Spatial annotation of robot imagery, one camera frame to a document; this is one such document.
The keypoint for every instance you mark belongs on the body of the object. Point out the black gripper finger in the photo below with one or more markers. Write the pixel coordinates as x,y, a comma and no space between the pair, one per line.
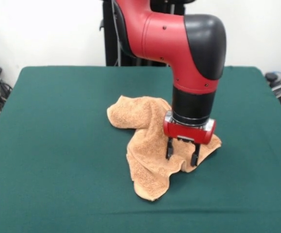
170,150
195,157

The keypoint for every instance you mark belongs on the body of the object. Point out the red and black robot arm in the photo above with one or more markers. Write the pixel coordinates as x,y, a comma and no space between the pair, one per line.
167,36

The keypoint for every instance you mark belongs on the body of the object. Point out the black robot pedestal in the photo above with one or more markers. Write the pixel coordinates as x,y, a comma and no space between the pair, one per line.
107,36

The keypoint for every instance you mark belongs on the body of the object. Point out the tan terry towel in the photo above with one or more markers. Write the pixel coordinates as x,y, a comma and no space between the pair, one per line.
135,116

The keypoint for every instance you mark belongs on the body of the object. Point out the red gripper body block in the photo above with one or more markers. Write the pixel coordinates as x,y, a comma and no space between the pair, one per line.
186,133

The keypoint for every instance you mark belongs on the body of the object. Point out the dark green table cloth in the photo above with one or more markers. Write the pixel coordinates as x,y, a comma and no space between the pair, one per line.
57,170

